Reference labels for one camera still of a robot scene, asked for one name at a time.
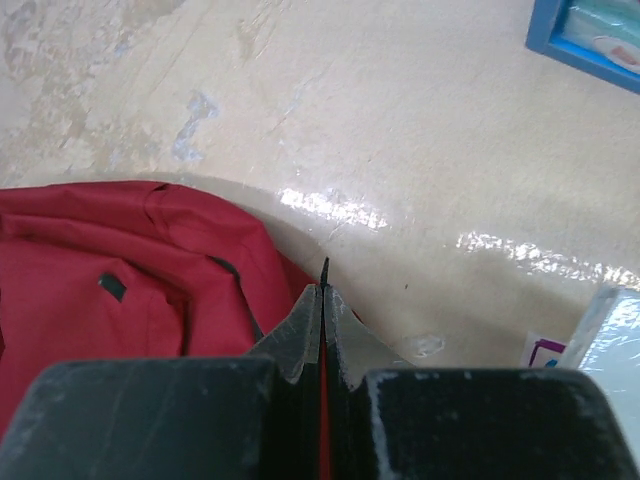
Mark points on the white booklet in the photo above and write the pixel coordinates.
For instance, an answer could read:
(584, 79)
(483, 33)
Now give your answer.
(605, 344)

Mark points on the red backpack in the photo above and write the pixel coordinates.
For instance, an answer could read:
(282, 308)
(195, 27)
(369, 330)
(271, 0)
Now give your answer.
(131, 269)

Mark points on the blue wooden shelf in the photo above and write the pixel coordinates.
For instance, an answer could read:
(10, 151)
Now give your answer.
(544, 36)

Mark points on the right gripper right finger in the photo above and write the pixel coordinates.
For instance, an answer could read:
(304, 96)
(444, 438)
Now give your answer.
(389, 419)

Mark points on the lower book under booklet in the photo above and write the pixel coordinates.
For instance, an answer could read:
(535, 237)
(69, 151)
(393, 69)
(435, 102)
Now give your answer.
(541, 352)

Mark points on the teal tissue pack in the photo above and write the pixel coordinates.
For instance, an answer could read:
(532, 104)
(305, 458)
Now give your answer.
(609, 28)

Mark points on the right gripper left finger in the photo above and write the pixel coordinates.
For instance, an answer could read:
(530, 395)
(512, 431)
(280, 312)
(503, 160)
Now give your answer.
(256, 416)

